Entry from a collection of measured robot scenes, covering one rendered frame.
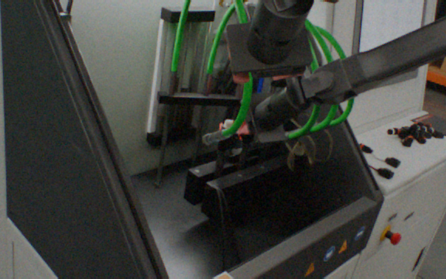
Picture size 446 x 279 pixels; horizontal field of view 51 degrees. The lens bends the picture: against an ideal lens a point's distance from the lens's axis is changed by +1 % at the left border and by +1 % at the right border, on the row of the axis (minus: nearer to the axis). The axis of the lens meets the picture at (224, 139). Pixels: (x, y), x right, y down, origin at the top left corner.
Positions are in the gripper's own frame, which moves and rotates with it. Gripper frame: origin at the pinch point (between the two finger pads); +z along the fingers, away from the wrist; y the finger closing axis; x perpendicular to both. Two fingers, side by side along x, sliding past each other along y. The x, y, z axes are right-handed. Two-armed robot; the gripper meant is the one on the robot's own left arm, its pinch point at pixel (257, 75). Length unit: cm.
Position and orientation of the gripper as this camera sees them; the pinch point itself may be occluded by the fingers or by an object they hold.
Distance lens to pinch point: 67.8
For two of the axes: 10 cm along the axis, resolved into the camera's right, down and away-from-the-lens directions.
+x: 1.6, 9.5, -2.9
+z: -0.9, 3.0, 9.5
